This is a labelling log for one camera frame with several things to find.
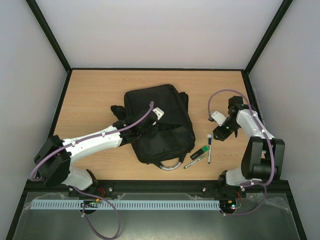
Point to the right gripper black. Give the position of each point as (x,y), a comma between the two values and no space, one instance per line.
(222,133)

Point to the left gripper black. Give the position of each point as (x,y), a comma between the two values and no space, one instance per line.
(152,135)

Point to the black student bag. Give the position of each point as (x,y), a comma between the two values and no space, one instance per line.
(173,135)

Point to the blue capped marker pen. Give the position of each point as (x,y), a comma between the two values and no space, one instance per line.
(209,150)

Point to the green black highlighter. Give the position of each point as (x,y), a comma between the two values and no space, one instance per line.
(199,152)

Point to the green capped marker pen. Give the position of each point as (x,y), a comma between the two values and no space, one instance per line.
(193,162)

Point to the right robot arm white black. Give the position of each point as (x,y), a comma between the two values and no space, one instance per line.
(262,160)

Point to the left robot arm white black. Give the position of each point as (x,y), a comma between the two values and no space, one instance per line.
(54,163)

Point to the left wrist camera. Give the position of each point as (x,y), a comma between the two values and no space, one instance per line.
(158,112)

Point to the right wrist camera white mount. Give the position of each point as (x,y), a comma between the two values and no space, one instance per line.
(217,117)

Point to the bag grey metal handle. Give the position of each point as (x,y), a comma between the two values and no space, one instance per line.
(169,168)

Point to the black aluminium frame rail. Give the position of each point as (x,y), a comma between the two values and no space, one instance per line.
(202,188)

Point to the grey slotted cable duct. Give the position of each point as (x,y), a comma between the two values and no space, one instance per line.
(52,204)

